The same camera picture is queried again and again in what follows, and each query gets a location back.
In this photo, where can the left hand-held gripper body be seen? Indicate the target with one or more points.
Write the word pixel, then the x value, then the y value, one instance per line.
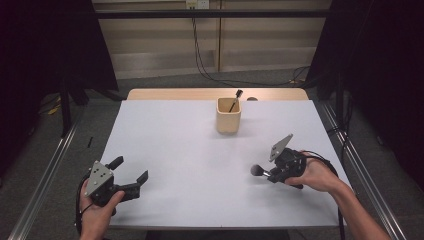
pixel 98 181

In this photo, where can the black metal stand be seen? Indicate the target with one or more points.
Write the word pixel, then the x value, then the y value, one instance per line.
pixel 65 110

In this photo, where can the white wall socket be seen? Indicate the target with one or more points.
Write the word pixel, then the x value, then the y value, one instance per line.
pixel 197 4

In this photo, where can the black curtain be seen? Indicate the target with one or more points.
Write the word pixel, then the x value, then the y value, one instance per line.
pixel 40 50
pixel 383 66

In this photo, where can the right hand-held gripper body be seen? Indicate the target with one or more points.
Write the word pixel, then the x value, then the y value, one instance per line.
pixel 291 163

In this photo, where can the person's right hand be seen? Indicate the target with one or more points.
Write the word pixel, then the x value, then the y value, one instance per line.
pixel 318 176

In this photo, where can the aluminium rail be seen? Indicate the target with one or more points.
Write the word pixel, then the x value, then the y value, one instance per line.
pixel 366 180
pixel 43 180

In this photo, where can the black horizontal bar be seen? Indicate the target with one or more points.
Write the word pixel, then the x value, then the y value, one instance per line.
pixel 200 13

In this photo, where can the white table sheet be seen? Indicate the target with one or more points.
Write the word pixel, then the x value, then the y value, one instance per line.
pixel 186 160

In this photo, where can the person's left hand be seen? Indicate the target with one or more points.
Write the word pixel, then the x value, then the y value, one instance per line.
pixel 96 220

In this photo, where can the thin black eyebrow brush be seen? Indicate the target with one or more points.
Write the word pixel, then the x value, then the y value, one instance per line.
pixel 237 95

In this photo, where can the beige square cup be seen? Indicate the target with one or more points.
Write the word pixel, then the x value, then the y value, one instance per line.
pixel 228 123

